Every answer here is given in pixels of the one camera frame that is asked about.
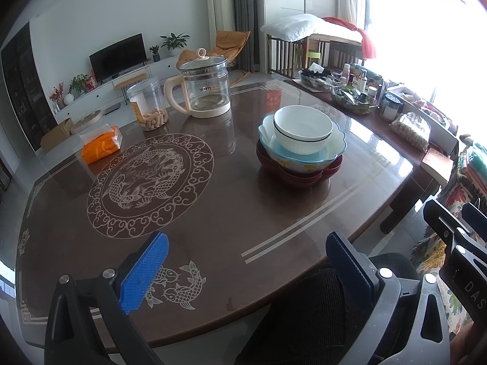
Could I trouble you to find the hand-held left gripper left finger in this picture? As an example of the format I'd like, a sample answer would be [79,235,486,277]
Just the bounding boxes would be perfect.
[44,231,170,365]

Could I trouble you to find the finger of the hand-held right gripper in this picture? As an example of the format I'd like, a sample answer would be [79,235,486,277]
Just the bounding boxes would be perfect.
[461,201,487,236]
[423,199,472,259]

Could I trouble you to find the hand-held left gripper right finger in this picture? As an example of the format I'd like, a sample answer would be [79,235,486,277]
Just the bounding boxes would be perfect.
[326,231,451,365]

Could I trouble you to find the blue scalloped ceramic bowl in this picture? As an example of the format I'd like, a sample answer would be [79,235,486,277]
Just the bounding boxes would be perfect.
[258,115,347,173]

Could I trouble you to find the white bowl blue pattern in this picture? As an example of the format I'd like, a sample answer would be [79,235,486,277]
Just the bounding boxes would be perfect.
[273,105,334,141]

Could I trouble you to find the floral blanket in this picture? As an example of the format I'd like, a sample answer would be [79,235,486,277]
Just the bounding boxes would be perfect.
[413,141,487,335]

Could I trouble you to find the black mesh chair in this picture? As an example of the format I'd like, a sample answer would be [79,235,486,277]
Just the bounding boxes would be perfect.
[235,253,419,365]

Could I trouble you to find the brown book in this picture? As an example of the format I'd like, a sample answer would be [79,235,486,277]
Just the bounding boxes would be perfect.
[420,148,455,183]

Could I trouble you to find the clear bag of snacks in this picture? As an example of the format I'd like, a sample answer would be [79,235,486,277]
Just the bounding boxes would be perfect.
[390,113,430,151]

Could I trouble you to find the lidded glass jar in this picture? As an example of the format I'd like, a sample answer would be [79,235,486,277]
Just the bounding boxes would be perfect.
[382,93,404,122]

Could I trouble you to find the orange tissue pack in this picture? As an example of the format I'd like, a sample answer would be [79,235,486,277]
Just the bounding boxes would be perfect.
[79,123,123,165]

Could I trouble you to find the round beige floor cushion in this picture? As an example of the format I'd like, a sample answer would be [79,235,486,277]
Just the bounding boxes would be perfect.
[70,109,103,134]

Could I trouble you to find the cardboard box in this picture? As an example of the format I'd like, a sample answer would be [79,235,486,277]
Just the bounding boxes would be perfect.
[40,118,75,153]

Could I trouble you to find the clear plastic snack jar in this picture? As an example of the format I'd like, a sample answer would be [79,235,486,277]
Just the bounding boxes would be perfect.
[126,77,170,132]

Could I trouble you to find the white TV cabinet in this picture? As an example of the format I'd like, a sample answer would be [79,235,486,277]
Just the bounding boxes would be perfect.
[53,54,191,122]

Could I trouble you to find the glass tray of clutter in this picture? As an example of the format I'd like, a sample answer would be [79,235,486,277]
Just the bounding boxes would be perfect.
[299,64,343,92]

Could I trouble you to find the glass electric kettle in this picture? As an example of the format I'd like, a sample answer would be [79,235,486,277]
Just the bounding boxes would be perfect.
[163,48,232,118]

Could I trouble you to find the red cloth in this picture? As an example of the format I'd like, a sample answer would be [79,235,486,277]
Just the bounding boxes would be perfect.
[323,16,377,58]

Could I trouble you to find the wooden bench black legs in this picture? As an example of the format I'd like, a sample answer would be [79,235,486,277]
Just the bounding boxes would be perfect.
[114,72,148,104]

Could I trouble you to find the red flower plant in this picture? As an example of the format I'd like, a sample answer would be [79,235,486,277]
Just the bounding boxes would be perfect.
[49,82,65,109]

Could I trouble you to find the leafy green houseplant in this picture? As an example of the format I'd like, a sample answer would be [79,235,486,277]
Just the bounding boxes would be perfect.
[68,74,89,97]

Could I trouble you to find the black television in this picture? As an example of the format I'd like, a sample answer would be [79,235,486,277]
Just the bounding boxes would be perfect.
[89,33,147,83]

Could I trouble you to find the black display cabinet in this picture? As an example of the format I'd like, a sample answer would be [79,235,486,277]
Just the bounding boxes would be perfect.
[0,21,58,152]

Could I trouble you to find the wooden chair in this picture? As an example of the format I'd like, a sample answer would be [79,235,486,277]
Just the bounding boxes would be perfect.
[268,34,366,80]

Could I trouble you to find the large green potted plant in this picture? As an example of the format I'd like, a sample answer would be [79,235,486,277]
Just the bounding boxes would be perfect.
[160,33,190,57]

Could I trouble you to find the white pillow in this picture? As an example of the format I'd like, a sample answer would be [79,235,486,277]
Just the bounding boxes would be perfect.
[260,13,362,43]

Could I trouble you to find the orange lounge chair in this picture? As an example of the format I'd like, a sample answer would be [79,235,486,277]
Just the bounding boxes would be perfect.
[177,30,252,84]

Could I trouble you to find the grey curtain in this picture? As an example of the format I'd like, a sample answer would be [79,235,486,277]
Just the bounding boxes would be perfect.
[230,0,267,74]

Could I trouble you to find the covered standing air conditioner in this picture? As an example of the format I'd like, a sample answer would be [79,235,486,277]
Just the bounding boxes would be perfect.
[205,0,236,33]

